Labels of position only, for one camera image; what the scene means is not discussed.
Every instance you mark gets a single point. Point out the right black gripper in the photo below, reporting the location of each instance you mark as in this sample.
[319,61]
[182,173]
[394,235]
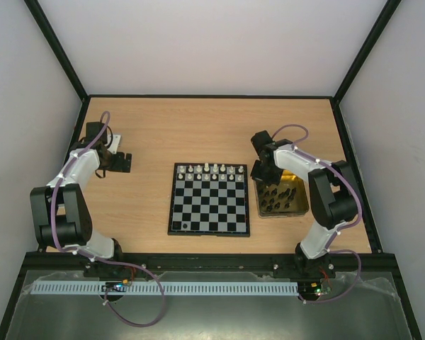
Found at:
[266,175]

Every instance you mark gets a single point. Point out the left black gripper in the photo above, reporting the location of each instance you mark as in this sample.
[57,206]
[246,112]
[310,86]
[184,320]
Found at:
[119,164]

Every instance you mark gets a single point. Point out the gold metal tin tray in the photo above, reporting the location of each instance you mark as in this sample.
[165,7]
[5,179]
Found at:
[287,199]

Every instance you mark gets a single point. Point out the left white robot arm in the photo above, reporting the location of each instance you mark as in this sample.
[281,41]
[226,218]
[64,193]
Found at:
[61,217]

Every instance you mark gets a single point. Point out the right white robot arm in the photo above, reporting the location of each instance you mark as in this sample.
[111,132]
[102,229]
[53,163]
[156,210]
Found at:
[334,199]

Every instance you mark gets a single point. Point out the black white chessboard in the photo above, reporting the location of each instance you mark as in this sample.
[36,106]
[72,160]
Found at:
[217,205]

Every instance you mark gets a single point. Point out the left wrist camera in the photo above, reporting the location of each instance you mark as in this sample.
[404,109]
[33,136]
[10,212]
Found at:
[113,143]

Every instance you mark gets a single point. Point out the black mounting rail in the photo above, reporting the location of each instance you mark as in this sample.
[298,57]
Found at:
[274,265]

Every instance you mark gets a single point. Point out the black frame enclosure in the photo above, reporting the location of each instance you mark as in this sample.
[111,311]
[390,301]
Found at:
[377,259]

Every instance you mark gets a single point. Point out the white slotted cable duct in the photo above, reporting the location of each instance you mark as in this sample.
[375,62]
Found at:
[54,287]

